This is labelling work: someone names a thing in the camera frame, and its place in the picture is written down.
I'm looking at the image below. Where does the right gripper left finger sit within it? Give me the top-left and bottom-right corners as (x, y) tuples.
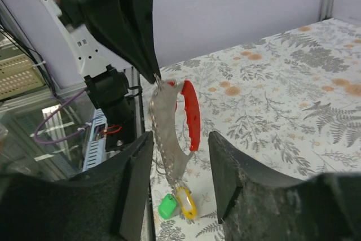
(1, 132), (154, 240)

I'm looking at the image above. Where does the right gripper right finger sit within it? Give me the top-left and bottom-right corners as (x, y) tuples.
(208, 132), (360, 240)

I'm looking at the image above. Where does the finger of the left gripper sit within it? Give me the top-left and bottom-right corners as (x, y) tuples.
(80, 0), (160, 82)

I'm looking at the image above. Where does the green key tag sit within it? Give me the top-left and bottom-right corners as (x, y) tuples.
(158, 194), (177, 220)

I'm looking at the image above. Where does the yellow key tag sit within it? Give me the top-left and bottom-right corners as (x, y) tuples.
(176, 186), (198, 220)

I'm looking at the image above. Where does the metal key holder red handle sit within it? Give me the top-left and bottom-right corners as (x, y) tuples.
(149, 77), (201, 188)

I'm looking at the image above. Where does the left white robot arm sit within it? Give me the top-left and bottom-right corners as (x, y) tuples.
(48, 0), (160, 143)

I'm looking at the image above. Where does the grey slotted cable duct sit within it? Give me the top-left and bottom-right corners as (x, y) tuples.
(82, 109), (107, 172)

